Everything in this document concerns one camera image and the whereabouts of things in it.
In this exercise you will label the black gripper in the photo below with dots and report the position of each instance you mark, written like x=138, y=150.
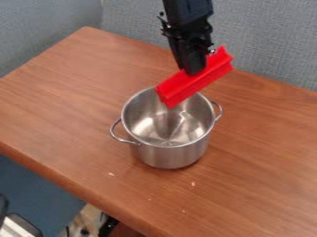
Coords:
x=186, y=28

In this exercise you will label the red block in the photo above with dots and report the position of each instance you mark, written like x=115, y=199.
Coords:
x=181, y=85

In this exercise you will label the stainless steel pot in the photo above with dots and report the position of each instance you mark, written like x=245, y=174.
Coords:
x=167, y=137

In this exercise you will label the beige clutter under table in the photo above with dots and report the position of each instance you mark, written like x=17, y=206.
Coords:
x=91, y=223

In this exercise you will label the white box under table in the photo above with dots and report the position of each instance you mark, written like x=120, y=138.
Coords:
x=17, y=227

